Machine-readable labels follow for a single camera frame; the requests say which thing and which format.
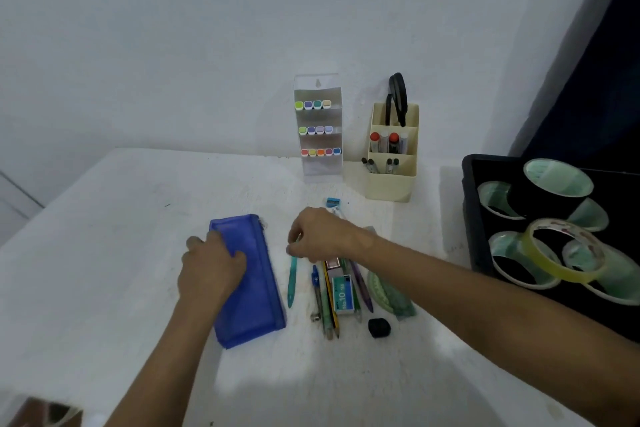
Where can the person's left hand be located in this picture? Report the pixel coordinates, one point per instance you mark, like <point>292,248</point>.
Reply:
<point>210,276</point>

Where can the person's right hand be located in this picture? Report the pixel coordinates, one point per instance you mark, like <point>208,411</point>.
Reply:
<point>330,236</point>

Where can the white eraser red label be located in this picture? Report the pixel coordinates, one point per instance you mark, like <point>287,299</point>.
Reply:
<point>338,213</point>

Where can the pink label lead case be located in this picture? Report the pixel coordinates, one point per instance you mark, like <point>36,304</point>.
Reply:
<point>332,264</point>

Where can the small blue sharpener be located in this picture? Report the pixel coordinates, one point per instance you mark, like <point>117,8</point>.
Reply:
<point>333,202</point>

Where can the blue mesh pencil pouch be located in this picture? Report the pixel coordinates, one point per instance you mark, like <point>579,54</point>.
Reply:
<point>255,301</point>

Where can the teal staples box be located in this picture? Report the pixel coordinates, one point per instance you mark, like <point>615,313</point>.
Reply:
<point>344,296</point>

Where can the pile of pens and markers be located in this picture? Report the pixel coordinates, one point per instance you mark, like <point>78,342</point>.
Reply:
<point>292,286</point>

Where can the clear tiered organizer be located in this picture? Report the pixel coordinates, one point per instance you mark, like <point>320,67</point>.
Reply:
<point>320,169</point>

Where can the green transparent protractor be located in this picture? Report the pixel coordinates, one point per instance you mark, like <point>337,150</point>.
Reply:
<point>380,291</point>

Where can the cream pen holder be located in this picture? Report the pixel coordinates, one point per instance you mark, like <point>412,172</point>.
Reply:
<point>390,189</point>

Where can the small black cap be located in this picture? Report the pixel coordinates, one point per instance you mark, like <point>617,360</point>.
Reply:
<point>379,328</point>

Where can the green transparent ruler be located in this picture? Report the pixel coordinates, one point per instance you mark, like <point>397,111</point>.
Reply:
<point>405,309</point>

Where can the red capped white marker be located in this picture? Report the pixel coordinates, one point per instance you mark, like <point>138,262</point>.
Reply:
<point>375,137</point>

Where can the red capped black marker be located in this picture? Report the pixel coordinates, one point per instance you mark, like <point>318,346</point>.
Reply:
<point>394,137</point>

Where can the yellow clear tape roll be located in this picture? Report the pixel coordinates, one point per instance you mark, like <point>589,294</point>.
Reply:
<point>532,256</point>

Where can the black plastic tray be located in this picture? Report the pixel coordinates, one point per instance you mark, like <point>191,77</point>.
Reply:
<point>617,186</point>

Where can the person's right forearm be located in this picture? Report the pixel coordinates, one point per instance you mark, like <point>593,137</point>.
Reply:
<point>500,321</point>

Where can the person's left forearm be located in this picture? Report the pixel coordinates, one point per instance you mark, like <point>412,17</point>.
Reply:
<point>165,371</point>

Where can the patterned floor mat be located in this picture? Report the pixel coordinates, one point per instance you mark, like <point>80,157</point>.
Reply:
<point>35,414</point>

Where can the dark blue curtain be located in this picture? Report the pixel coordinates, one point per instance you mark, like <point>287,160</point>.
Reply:
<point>610,91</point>

